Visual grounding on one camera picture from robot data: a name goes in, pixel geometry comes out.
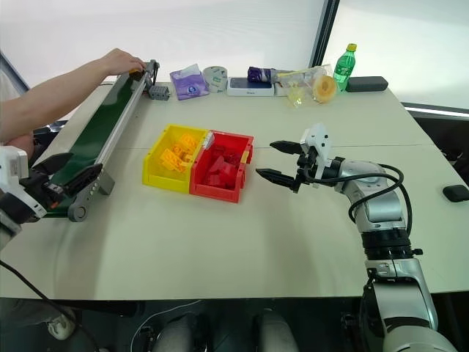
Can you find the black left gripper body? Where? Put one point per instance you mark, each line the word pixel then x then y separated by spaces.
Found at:
pixel 45 188

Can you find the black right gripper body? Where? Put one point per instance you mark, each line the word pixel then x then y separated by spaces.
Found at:
pixel 305 169

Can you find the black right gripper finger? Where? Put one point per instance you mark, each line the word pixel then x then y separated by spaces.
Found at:
pixel 287 147
pixel 278 177

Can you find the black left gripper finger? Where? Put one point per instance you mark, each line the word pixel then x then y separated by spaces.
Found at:
pixel 86 177
pixel 55 163

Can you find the yellow toy block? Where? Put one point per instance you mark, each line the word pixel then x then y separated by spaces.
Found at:
pixel 183 159
pixel 136 72
pixel 187 142
pixel 169 158

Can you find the person's bare forearm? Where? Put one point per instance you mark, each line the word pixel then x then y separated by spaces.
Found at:
pixel 47 99

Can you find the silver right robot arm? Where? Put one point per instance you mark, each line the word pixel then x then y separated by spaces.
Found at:
pixel 384 205

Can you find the person's bare elbow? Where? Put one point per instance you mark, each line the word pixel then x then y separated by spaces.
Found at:
pixel 22 146

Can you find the person's bare hand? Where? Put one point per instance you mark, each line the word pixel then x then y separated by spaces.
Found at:
pixel 122 60

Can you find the clear yellow toy blocks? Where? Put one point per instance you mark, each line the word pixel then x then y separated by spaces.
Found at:
pixel 296 98

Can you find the red toy block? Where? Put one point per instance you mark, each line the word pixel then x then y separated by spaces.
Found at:
pixel 220 172
pixel 231 155

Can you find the red plastic bin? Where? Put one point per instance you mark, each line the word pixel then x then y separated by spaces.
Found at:
pixel 216 194

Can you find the yellow round tape roll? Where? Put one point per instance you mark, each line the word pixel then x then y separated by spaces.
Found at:
pixel 324 89

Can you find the white flat box blue lid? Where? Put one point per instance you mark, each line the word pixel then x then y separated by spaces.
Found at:
pixel 251 88

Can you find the clear plastic bag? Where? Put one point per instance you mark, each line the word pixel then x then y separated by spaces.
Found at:
pixel 306 78

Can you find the yellow plastic bin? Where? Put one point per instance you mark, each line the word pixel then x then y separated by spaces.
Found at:
pixel 161 179

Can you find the purple folded umbrella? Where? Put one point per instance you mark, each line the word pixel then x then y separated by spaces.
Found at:
pixel 260 74

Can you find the green plastic bottle yellow cap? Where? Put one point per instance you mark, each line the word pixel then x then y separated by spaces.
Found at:
pixel 343 69

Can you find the grey tape roll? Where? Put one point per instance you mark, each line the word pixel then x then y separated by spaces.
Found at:
pixel 216 78

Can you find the black oblong case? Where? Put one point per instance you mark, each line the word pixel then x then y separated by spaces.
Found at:
pixel 366 84

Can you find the purple tissue pack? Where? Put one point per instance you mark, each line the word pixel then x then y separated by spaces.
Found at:
pixel 190 86

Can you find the white object under table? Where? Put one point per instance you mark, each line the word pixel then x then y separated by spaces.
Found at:
pixel 60 326

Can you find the small black oval case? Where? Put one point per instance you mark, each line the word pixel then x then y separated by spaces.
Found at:
pixel 456 193

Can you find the grey rounded shape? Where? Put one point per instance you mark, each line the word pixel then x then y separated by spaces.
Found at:
pixel 181 333
pixel 275 331

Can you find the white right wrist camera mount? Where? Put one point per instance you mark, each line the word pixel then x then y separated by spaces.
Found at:
pixel 319 140

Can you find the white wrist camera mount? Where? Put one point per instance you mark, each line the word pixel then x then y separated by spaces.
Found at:
pixel 319 140
pixel 14 161

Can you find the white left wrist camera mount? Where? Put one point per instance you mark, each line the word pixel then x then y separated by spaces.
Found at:
pixel 14 161

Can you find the green conveyor belt grey frame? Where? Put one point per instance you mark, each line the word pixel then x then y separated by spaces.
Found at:
pixel 106 110

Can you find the dark window frame post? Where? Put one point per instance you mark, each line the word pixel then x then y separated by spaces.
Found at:
pixel 324 33

